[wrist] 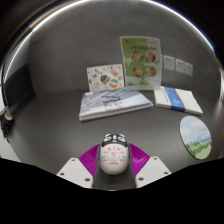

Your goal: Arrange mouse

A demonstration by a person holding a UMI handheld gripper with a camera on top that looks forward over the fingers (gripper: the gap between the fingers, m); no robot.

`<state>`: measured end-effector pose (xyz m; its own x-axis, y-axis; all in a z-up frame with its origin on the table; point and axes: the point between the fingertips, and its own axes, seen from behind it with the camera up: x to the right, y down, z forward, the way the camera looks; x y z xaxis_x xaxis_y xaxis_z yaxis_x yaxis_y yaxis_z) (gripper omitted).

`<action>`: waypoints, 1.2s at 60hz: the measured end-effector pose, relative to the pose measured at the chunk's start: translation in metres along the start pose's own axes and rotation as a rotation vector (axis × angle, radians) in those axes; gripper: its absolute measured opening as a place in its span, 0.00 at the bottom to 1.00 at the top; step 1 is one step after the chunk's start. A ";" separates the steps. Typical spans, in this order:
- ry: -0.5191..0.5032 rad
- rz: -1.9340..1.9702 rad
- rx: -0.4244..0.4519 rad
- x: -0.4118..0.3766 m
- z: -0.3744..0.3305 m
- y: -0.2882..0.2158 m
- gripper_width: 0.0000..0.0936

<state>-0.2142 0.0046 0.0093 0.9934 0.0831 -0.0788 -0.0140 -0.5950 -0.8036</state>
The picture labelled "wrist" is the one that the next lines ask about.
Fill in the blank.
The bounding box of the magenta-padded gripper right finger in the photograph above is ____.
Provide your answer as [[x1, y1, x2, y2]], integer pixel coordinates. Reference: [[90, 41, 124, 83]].
[[113, 143, 172, 190]]

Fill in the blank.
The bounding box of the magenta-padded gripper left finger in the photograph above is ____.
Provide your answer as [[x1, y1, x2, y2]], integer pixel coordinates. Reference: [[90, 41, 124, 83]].
[[56, 143, 114, 190]]

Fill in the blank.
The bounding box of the white panda-face computer mouse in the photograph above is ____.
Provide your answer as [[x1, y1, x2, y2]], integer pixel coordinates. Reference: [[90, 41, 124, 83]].
[[98, 133, 130, 176]]

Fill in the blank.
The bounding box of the round landscape-print mouse pad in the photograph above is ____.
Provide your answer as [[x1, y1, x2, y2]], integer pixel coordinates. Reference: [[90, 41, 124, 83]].
[[179, 115, 213, 161]]

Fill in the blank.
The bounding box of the white book with blue band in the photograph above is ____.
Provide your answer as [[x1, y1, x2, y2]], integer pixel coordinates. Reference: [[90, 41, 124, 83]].
[[153, 85, 204, 117]]

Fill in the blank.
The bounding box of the grey striped book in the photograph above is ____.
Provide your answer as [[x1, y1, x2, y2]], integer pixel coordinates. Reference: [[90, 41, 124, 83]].
[[78, 87, 154, 122]]

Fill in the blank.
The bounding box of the white colourful-print standing card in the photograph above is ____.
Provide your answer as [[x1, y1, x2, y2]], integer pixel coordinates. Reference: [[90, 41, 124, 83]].
[[86, 63, 125, 93]]

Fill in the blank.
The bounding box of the green standing menu sign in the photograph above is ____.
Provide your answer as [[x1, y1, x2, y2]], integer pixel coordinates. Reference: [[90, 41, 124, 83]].
[[119, 35, 163, 90]]

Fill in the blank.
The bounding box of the white ceiling light strip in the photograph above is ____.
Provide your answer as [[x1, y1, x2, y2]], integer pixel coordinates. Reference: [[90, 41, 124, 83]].
[[1, 0, 216, 81]]

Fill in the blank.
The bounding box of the black flat wall panel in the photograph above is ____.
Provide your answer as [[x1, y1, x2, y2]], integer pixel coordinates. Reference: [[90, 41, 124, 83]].
[[2, 61, 37, 113]]

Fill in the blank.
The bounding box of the white wall sockets group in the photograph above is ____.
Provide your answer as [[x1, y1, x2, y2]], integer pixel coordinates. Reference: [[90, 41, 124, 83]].
[[162, 54, 194, 77]]

